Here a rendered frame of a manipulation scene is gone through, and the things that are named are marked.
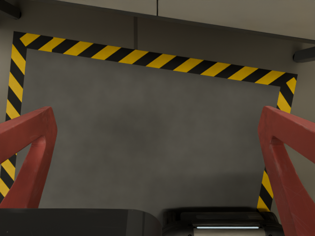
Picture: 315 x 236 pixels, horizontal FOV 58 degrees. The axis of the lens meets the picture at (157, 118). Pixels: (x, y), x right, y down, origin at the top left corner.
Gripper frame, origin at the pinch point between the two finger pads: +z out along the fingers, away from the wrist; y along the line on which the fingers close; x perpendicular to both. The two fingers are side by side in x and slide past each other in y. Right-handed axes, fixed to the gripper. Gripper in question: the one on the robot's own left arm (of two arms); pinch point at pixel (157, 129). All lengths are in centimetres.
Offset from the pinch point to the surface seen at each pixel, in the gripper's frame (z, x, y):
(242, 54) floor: 98, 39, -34
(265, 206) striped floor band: 67, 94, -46
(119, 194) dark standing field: 69, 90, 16
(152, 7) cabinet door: 60, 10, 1
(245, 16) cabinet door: 55, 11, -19
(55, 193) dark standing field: 70, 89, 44
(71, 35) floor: 102, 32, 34
